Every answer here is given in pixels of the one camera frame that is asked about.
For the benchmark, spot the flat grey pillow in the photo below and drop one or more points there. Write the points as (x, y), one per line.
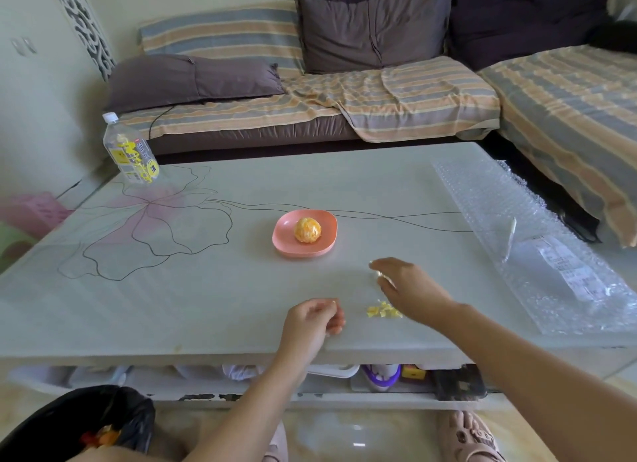
(189, 81)

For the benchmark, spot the striped pillow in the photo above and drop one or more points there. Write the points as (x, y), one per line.
(224, 33)

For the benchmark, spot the pink plastic stool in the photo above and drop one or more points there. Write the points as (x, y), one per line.
(32, 212)

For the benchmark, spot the purple and white container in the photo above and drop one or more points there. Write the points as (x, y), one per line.
(381, 376)

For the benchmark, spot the bubble wrap sheet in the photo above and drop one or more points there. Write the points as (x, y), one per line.
(517, 217)

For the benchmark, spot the clear bottle with yellow label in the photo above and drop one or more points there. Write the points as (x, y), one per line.
(130, 154)

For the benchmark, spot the person's right hand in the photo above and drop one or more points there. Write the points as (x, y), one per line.
(415, 291)

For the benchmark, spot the person's left forearm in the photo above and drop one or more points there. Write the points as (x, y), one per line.
(249, 407)

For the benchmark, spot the pink plate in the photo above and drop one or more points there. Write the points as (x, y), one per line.
(291, 240)

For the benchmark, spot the person's right forearm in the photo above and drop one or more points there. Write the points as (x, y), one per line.
(542, 382)

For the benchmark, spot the black box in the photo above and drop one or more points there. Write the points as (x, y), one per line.
(458, 383)

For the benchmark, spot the striped sofa cover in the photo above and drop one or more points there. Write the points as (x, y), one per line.
(567, 118)

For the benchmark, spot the pile of orange peel bits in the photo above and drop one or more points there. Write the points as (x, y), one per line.
(383, 311)

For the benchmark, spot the peeled orange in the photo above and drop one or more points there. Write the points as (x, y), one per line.
(307, 229)

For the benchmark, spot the person's right fingers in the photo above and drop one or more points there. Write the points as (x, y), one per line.
(387, 273)

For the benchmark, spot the dark brown sofa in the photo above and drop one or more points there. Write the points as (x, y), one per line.
(259, 135)

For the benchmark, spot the white lattice panel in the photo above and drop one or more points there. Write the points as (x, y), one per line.
(84, 23)

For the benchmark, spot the person's left hand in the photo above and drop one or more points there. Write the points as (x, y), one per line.
(304, 325)

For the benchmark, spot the dark purple cushion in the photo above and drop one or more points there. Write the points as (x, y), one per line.
(527, 18)

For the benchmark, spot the large grey pillow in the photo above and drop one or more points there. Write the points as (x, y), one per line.
(373, 26)

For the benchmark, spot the pink right slipper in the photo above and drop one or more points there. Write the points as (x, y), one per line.
(468, 439)

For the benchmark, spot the person's left fingers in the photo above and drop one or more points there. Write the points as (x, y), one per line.
(336, 319)

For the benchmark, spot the small yellow box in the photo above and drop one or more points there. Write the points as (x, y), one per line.
(413, 372)

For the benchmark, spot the white plastic tray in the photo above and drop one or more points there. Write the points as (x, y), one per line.
(332, 371)

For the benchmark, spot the white paper label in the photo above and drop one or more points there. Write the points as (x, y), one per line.
(572, 270)

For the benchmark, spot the black bin with bag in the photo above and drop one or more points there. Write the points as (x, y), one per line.
(64, 424)

